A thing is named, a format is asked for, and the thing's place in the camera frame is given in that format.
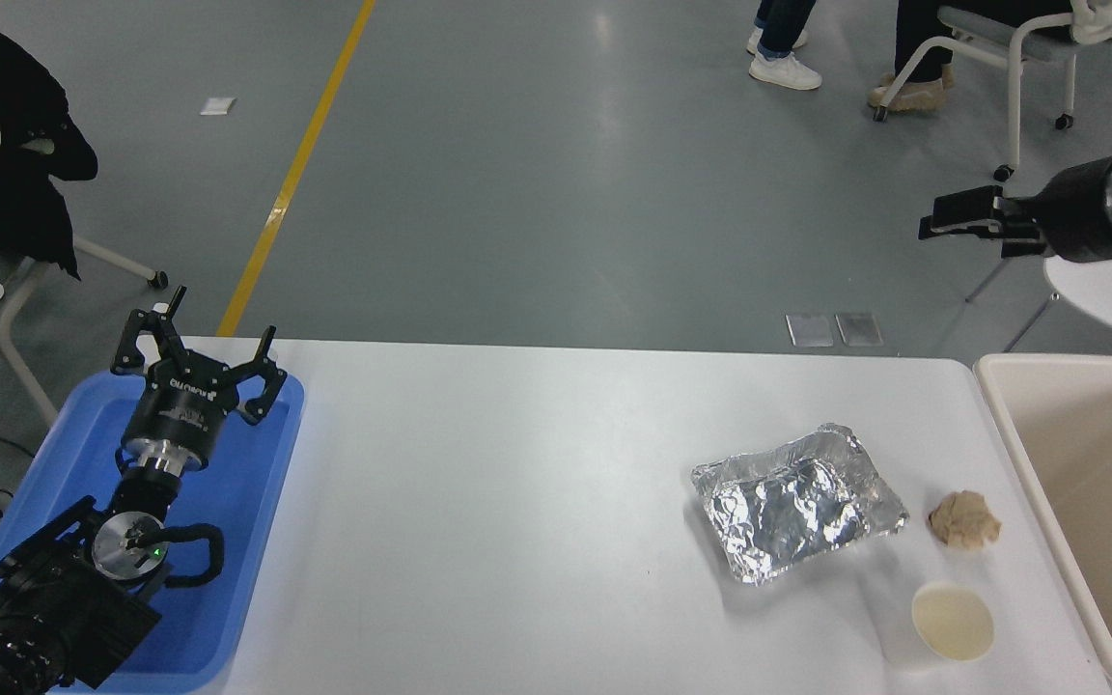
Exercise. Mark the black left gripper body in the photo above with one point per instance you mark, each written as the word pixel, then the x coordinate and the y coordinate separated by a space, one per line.
pixel 180 410

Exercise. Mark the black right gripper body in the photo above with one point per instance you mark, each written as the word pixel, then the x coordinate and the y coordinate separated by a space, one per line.
pixel 1072 217

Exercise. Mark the white paper cup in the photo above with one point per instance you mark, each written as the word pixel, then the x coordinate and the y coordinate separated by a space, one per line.
pixel 952 623

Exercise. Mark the white-legged chair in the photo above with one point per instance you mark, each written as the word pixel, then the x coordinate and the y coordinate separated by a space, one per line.
pixel 117 261

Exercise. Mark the metal floor plate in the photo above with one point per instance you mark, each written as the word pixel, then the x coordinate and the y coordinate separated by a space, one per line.
pixel 810 330
pixel 859 328

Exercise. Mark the blue plastic tray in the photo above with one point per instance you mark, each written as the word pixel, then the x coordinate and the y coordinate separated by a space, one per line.
pixel 247 541

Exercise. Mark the seated person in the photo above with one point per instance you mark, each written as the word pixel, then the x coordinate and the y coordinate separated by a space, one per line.
pixel 918 39
pixel 25 125

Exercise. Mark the white wheeled chair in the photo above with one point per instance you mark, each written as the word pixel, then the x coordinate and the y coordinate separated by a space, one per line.
pixel 1039 43

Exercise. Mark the walking person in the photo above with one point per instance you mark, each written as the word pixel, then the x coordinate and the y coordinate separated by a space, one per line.
pixel 783 69

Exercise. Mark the large pale bin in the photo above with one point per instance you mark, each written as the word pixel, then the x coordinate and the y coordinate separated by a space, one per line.
pixel 1097 483

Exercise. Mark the crumpled tan paper ball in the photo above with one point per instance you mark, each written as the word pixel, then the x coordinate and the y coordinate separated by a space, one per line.
pixel 963 521

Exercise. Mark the crumpled foil tray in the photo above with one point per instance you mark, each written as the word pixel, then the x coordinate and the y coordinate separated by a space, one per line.
pixel 788 512

